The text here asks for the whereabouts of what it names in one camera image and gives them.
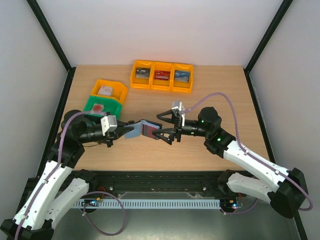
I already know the black leather card holder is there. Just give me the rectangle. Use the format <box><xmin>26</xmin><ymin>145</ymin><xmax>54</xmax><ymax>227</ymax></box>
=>
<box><xmin>125</xmin><ymin>119</ymin><xmax>163</xmax><ymax>138</ymax></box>

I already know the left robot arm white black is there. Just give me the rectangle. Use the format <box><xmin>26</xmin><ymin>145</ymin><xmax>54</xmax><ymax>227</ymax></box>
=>
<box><xmin>0</xmin><ymin>110</ymin><xmax>135</xmax><ymax>240</ymax></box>

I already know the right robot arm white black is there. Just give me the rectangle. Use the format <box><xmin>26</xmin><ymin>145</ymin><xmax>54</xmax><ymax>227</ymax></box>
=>
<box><xmin>153</xmin><ymin>107</ymin><xmax>308</xmax><ymax>219</ymax></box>

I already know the white red-circle card stack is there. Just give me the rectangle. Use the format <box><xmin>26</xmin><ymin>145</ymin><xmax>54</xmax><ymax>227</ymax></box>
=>
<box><xmin>91</xmin><ymin>103</ymin><xmax>105</xmax><ymax>114</ymax></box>

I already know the yellow bin with blue cards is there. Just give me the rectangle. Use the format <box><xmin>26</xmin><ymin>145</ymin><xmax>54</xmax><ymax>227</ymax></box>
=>
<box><xmin>171</xmin><ymin>63</ymin><xmax>194</xmax><ymax>94</ymax></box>

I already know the white floral card stack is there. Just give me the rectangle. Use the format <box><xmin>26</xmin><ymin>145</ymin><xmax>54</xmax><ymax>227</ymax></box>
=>
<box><xmin>97</xmin><ymin>85</ymin><xmax>114</xmax><ymax>97</ymax></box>

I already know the yellow bin with red cards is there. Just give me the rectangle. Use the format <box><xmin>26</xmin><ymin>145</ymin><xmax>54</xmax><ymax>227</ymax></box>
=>
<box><xmin>150</xmin><ymin>61</ymin><xmax>173</xmax><ymax>92</ymax></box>

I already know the blue VIP card stack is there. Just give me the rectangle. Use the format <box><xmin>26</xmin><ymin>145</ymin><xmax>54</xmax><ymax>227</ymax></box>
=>
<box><xmin>174</xmin><ymin>70</ymin><xmax>190</xmax><ymax>83</ymax></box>

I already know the red VIP card stack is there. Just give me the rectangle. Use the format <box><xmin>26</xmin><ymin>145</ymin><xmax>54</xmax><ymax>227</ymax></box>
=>
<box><xmin>154</xmin><ymin>70</ymin><xmax>171</xmax><ymax>81</ymax></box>

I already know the yellow bin with grey cards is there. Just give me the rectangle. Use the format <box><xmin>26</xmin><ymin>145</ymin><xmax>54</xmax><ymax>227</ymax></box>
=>
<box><xmin>130</xmin><ymin>60</ymin><xmax>155</xmax><ymax>89</ymax></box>

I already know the grey VIP card stack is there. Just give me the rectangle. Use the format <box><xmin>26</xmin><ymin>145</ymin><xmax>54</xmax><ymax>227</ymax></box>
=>
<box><xmin>135</xmin><ymin>67</ymin><xmax>151</xmax><ymax>79</ymax></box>

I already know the green plastic bin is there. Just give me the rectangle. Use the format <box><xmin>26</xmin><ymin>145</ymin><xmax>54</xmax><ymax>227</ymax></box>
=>
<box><xmin>83</xmin><ymin>96</ymin><xmax>123</xmax><ymax>119</ymax></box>

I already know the yellow bin near green bin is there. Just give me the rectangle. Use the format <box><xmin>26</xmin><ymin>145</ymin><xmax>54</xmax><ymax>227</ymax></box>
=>
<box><xmin>91</xmin><ymin>79</ymin><xmax>128</xmax><ymax>105</ymax></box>

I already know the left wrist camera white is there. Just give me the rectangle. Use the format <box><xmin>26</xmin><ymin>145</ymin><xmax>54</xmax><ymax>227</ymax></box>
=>
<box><xmin>100</xmin><ymin>115</ymin><xmax>118</xmax><ymax>136</ymax></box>

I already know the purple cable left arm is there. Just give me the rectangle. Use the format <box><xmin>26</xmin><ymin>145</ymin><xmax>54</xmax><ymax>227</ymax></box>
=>
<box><xmin>13</xmin><ymin>111</ymin><xmax>126</xmax><ymax>240</ymax></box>

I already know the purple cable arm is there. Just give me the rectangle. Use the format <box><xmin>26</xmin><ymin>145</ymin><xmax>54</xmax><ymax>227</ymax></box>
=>
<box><xmin>13</xmin><ymin>111</ymin><xmax>126</xmax><ymax>240</ymax></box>
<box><xmin>182</xmin><ymin>92</ymin><xmax>315</xmax><ymax>216</ymax></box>

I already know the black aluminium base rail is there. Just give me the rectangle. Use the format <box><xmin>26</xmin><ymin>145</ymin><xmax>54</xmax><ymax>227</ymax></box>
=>
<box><xmin>27</xmin><ymin>170</ymin><xmax>291</xmax><ymax>198</ymax></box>

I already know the white slotted cable duct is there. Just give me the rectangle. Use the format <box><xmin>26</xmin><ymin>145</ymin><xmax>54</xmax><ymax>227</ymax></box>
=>
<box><xmin>71</xmin><ymin>199</ymin><xmax>221</xmax><ymax>210</ymax></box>

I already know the black frame post left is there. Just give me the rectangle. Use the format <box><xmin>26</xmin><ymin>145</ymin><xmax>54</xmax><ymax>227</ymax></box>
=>
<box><xmin>26</xmin><ymin>0</ymin><xmax>76</xmax><ymax>73</ymax></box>

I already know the black frame post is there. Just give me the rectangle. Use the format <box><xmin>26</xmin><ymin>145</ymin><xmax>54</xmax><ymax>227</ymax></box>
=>
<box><xmin>244</xmin><ymin>0</ymin><xmax>294</xmax><ymax>72</ymax></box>
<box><xmin>26</xmin><ymin>0</ymin><xmax>76</xmax><ymax>73</ymax></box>

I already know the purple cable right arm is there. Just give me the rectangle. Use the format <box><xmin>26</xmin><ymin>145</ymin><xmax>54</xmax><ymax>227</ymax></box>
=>
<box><xmin>182</xmin><ymin>92</ymin><xmax>315</xmax><ymax>216</ymax></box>

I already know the black frame post right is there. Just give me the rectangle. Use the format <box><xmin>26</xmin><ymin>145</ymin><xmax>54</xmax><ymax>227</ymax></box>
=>
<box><xmin>244</xmin><ymin>0</ymin><xmax>294</xmax><ymax>72</ymax></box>

